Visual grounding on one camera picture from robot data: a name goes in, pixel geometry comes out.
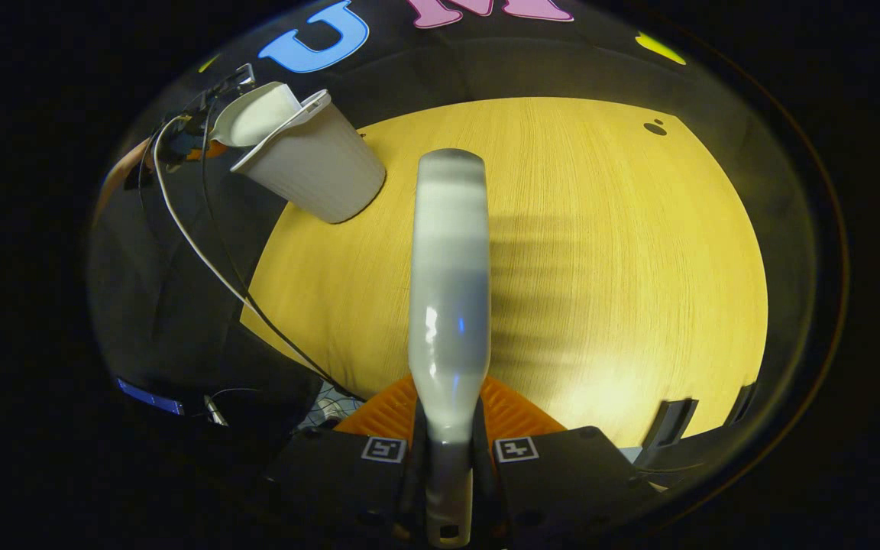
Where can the blue lit strip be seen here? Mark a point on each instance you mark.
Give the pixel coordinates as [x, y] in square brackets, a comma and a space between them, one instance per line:
[150, 397]

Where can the white ribbed garbage bin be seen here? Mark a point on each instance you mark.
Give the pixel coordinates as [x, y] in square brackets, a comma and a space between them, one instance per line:
[318, 164]

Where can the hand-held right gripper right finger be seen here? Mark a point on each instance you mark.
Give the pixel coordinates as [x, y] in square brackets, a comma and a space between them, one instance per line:
[562, 473]

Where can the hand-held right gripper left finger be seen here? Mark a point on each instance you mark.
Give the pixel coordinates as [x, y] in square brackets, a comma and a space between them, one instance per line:
[333, 473]

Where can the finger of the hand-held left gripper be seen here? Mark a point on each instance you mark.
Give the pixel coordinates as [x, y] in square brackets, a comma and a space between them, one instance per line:
[207, 150]

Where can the wooden desktop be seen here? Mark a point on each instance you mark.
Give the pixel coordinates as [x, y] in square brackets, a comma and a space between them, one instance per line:
[623, 267]

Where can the small grey broom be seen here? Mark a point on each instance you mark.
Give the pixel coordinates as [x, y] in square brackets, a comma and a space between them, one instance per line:
[449, 290]

